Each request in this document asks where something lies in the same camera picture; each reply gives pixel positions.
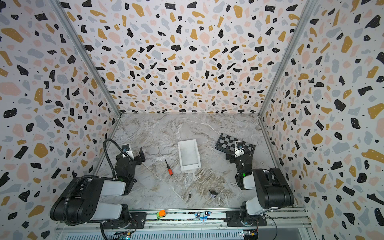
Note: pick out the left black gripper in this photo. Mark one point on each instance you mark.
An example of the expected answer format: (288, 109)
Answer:
(138, 159)

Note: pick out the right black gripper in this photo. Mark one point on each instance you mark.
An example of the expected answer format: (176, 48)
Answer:
(235, 160)

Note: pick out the red handled screwdriver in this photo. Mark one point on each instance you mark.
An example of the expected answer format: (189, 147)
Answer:
(169, 169)

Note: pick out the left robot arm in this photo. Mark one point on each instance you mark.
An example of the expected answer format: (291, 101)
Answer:
(80, 202)

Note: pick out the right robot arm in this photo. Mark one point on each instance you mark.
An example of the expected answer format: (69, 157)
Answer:
(272, 191)

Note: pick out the white plastic bin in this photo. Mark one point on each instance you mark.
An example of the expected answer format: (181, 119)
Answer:
(189, 155)

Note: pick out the black white checkerboard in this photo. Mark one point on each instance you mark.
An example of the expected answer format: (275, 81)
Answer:
(228, 142)

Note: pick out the small dark bolt object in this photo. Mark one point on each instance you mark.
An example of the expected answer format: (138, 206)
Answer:
(213, 194)

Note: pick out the orange green toy car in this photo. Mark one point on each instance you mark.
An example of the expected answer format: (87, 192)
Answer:
(161, 214)

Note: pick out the blue small toy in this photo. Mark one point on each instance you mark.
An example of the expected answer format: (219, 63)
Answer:
(203, 216)

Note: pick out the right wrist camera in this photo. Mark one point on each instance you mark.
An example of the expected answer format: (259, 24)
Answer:
(239, 149)

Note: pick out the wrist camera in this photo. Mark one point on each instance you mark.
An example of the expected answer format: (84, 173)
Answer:
(239, 149)
(127, 151)

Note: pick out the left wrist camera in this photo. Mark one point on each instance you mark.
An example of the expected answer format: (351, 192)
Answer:
(127, 151)

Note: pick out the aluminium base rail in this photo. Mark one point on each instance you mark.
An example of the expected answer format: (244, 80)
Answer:
(283, 224)

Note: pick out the right aluminium corner post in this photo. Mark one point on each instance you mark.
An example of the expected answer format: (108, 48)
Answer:
(305, 16)

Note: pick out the aluminium corner post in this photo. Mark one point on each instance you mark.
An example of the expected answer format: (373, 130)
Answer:
(65, 21)
(305, 16)

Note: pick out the left aluminium corner post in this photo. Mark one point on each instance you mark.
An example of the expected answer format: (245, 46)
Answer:
(65, 21)

